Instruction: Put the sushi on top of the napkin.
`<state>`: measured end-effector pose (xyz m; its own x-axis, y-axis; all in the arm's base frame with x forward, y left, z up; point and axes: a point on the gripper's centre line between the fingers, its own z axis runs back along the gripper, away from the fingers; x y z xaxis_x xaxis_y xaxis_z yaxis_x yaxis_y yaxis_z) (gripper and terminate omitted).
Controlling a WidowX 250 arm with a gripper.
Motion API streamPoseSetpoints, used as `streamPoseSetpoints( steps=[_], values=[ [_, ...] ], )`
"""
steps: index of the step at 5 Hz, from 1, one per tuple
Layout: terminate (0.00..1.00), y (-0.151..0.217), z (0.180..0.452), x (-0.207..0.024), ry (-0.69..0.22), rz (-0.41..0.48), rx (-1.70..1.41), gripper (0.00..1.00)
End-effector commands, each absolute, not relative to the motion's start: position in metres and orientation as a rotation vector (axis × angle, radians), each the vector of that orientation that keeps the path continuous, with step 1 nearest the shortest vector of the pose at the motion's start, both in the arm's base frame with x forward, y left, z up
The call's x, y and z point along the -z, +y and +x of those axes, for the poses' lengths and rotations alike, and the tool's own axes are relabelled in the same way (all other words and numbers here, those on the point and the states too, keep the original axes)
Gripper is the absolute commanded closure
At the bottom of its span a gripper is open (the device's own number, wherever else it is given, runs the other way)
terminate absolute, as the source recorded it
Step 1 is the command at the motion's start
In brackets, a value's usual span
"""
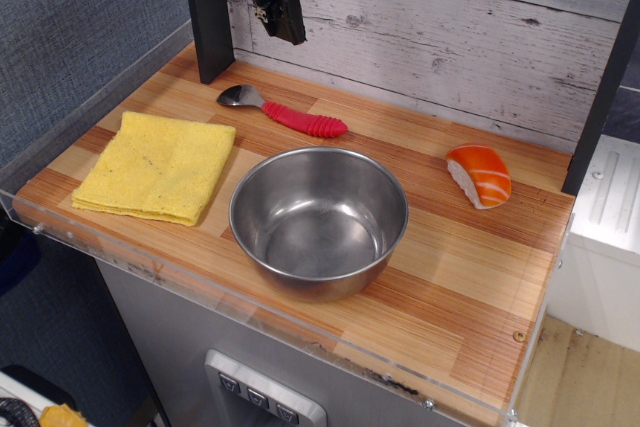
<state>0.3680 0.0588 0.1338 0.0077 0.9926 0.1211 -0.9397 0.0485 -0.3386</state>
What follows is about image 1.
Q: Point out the dark left vertical post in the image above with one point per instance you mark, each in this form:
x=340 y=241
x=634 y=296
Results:
x=212 y=36

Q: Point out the dark vertical post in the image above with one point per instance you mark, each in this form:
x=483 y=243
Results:
x=212 y=36
x=613 y=74

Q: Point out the stainless steel bowl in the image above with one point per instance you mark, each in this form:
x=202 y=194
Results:
x=319 y=223

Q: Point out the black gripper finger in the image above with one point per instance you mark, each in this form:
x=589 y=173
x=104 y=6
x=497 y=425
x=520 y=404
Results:
x=283 y=19

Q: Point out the dark right vertical post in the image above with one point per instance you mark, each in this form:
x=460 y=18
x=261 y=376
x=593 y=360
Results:
x=613 y=74

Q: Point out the yellow object bottom left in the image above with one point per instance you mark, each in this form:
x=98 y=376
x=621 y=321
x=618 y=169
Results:
x=61 y=416

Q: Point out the yellow folded cloth napkin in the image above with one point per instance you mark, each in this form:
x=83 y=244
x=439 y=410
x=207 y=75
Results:
x=157 y=168

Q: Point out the orange salmon nigiri sushi toy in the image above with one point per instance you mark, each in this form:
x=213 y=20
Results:
x=481 y=174

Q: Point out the grey metal cabinet base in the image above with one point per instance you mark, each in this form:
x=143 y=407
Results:
x=173 y=335

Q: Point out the red handled metal spoon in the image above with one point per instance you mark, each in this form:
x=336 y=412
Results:
x=311 y=124

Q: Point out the grey cabinet control panel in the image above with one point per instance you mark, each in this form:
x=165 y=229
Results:
x=247 y=395

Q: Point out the white appliance at right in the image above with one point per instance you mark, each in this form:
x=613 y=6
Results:
x=596 y=285

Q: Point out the clear acrylic table guard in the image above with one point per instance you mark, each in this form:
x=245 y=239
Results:
x=449 y=325

